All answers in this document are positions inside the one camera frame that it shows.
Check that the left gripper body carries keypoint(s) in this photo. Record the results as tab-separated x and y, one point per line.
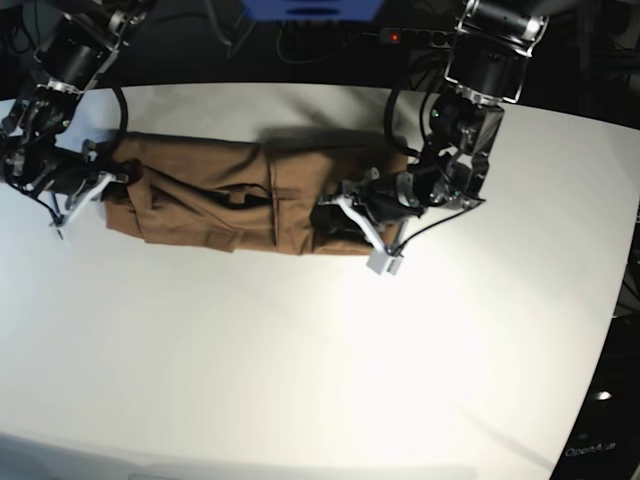
380	205

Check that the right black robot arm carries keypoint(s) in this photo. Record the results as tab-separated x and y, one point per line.
70	62

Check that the black power strip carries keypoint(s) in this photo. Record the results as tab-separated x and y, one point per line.
417	38

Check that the brown T-shirt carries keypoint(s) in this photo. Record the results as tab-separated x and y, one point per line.
230	196

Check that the blue box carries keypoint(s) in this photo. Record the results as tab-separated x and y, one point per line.
313	10

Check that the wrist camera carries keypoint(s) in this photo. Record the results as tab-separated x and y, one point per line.
57	231
383	262

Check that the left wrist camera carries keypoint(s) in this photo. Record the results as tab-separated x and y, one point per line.
383	262

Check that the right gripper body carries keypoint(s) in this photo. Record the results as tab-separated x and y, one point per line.
60	180

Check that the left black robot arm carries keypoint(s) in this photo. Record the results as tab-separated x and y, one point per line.
493	43

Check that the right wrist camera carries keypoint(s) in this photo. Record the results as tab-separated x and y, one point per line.
57	231

